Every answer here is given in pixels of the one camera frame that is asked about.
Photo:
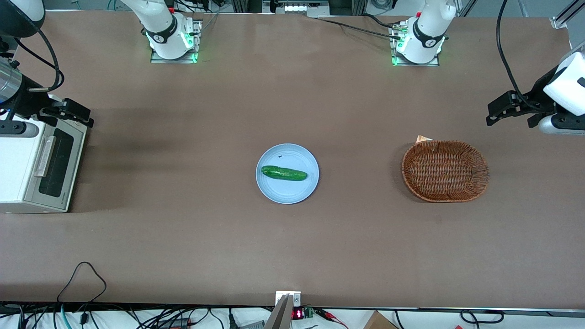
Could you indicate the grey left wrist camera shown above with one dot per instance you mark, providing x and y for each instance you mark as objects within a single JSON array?
[{"x": 562, "y": 124}]

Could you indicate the red digit display module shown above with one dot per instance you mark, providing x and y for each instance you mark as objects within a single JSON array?
[{"x": 299, "y": 314}]

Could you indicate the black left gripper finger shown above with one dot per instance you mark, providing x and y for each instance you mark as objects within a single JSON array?
[
  {"x": 505, "y": 103},
  {"x": 502, "y": 119}
]

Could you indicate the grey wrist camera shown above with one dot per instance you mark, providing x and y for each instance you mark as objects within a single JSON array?
[
  {"x": 20, "y": 129},
  {"x": 562, "y": 124}
]

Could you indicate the aluminium frame profile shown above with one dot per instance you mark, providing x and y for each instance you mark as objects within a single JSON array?
[{"x": 566, "y": 13}]

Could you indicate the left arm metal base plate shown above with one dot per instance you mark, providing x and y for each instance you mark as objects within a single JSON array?
[{"x": 397, "y": 61}]

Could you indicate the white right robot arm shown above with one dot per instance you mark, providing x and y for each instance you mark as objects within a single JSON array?
[{"x": 164, "y": 27}]

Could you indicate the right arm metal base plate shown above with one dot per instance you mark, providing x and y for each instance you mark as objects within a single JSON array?
[{"x": 157, "y": 58}]

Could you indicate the green cucumber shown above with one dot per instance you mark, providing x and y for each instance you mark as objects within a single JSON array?
[{"x": 283, "y": 173}]

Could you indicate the light blue round plate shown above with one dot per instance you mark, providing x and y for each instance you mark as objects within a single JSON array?
[{"x": 288, "y": 189}]

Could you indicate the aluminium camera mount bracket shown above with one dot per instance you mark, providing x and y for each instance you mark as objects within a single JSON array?
[{"x": 285, "y": 301}]

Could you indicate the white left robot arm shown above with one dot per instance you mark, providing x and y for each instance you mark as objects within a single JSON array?
[{"x": 427, "y": 27}]

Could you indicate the red black alligator clips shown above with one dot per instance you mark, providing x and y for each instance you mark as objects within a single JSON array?
[{"x": 331, "y": 316}]

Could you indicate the white toaster oven body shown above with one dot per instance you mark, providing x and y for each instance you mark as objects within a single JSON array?
[{"x": 13, "y": 173}]

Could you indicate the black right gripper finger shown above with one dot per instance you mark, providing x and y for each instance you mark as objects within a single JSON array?
[
  {"x": 68, "y": 117},
  {"x": 77, "y": 109}
]

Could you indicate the brown oval wicker basket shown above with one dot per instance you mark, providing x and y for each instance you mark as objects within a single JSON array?
[{"x": 445, "y": 171}]

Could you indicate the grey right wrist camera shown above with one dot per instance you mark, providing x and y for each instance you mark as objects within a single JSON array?
[{"x": 20, "y": 129}]

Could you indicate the brown cardboard box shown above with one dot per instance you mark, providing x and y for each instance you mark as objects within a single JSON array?
[{"x": 379, "y": 322}]

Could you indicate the beige paper tag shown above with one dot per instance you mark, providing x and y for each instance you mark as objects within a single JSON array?
[{"x": 422, "y": 138}]

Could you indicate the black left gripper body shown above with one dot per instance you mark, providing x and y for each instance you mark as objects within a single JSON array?
[{"x": 538, "y": 92}]

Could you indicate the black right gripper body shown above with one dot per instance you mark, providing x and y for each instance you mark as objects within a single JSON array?
[{"x": 28, "y": 98}]

